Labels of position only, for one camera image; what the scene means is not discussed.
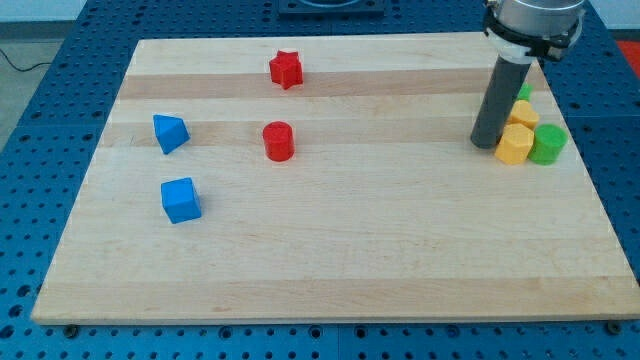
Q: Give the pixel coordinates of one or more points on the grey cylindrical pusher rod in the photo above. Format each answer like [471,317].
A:
[505,83]

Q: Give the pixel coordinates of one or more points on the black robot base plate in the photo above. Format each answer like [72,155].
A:
[330,7]

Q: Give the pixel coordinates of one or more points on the yellow hexagon block front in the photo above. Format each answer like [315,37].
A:
[515,144]

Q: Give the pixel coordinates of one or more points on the green star block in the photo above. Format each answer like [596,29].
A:
[525,92]

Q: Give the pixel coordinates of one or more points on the red star block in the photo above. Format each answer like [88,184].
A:
[286,69]

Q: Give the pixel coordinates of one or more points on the red cylinder block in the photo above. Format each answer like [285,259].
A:
[278,139]

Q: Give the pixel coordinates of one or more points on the blue triangular block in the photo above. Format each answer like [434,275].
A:
[171,132]

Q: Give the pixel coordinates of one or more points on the green cylinder block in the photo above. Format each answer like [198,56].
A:
[549,141]

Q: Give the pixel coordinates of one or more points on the yellow block rear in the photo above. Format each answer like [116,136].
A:
[523,113]

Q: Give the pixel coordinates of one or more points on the wooden board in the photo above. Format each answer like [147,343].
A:
[385,213]

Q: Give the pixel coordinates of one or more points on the blue cube block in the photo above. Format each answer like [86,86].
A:
[180,200]

